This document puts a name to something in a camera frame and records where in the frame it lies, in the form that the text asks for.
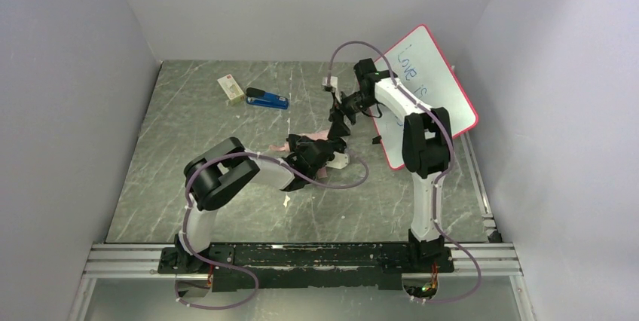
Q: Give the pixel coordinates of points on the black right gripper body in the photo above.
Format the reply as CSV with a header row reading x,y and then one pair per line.
x,y
344,108

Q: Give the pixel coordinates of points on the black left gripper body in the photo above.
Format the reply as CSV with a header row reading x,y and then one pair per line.
x,y
322,148

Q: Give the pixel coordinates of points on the pink and black folding umbrella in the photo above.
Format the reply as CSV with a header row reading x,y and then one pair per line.
x,y
304,137

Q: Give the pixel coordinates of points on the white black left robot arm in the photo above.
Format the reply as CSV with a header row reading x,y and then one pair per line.
x,y
212,187

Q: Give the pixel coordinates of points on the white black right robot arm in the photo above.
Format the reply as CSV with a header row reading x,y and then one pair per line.
x,y
426,147

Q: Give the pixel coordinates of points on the red framed whiteboard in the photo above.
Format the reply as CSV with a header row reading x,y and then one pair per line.
x,y
423,69

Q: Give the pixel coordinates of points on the blue black marker eraser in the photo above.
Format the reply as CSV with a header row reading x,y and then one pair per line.
x,y
266,99

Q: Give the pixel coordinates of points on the small white card box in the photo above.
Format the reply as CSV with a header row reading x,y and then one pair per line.
x,y
232,89

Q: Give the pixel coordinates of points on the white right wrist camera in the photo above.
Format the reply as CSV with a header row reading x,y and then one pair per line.
x,y
330,84

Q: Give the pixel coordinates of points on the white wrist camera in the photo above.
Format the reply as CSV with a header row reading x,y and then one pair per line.
x,y
330,84
339,161

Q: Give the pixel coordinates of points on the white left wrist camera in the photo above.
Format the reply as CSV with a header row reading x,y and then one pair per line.
x,y
339,161

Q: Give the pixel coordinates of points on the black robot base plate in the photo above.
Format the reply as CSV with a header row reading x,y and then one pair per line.
x,y
300,265

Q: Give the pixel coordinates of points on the aluminium frame rail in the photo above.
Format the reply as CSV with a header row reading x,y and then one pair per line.
x,y
121,282

